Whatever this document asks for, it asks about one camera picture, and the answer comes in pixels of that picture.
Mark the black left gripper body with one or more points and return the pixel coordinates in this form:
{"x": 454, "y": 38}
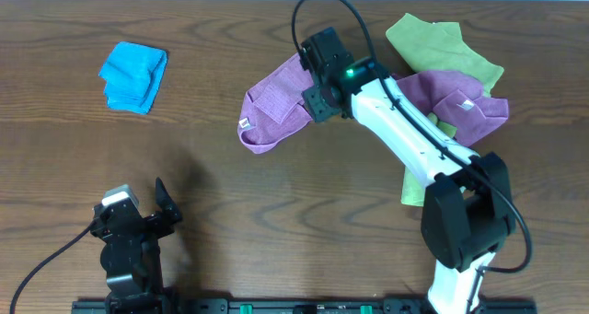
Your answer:
{"x": 139, "y": 221}

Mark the purple microfiber cloth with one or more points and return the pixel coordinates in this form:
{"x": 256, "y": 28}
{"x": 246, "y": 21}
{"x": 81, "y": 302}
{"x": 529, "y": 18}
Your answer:
{"x": 274, "y": 109}

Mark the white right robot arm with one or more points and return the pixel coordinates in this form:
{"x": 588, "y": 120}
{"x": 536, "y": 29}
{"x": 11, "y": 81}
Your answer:
{"x": 467, "y": 211}

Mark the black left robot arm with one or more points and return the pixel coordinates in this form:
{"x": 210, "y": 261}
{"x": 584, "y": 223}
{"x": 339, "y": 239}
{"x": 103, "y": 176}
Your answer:
{"x": 131, "y": 255}

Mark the upper green cloth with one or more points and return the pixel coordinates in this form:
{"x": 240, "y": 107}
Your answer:
{"x": 440, "y": 46}

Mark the green cloth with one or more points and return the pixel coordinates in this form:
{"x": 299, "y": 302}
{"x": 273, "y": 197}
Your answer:
{"x": 440, "y": 46}
{"x": 412, "y": 192}

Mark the crumpled purple cloth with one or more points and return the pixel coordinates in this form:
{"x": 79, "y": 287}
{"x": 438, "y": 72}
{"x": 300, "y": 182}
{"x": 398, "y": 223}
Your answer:
{"x": 456, "y": 99}

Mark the lower green cloth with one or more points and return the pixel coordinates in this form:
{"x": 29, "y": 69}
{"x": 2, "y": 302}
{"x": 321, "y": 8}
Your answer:
{"x": 412, "y": 192}

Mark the folded blue cloth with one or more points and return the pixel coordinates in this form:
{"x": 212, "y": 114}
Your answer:
{"x": 133, "y": 74}

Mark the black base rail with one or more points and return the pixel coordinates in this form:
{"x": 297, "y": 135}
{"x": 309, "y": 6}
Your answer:
{"x": 384, "y": 306}

